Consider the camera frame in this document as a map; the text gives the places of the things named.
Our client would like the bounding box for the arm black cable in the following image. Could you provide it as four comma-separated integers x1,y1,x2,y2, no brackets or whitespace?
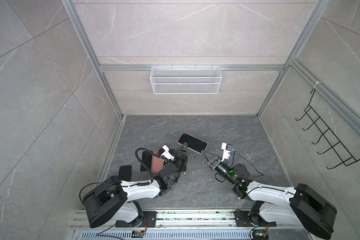
232,151,266,178
134,147,163,184

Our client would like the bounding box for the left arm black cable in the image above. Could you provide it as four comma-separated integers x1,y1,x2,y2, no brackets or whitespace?
134,147,163,184

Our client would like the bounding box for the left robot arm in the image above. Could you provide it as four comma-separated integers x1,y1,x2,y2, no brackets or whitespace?
81,143,188,229

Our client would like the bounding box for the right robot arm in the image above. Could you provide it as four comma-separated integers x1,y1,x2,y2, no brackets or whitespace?
201,150,337,240

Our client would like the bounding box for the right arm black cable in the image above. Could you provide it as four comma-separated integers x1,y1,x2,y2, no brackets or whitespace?
232,151,266,178

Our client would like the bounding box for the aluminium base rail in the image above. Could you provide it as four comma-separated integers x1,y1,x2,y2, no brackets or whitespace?
68,209,315,240

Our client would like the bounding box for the black wire hook rack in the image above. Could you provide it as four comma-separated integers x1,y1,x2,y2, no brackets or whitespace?
295,89,360,170

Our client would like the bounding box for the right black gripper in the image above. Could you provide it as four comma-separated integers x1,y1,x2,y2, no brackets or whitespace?
202,150,238,187

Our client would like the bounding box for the white wire mesh basket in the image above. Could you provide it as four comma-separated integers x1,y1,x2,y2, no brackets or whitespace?
150,67,223,95

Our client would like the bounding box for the phone with black screen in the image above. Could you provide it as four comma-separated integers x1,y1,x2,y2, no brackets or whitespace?
118,165,132,182

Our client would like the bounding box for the pink phone case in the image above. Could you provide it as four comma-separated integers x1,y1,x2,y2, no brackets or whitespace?
151,156,164,175

